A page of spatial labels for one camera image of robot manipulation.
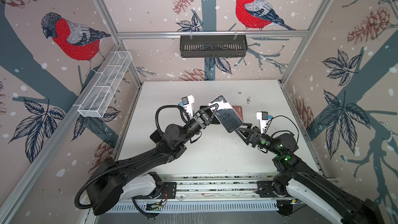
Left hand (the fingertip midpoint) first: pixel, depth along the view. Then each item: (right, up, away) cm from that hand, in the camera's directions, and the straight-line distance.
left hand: (217, 109), depth 56 cm
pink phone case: (+19, -6, +49) cm, 53 cm away
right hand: (+7, -10, +8) cm, 15 cm away
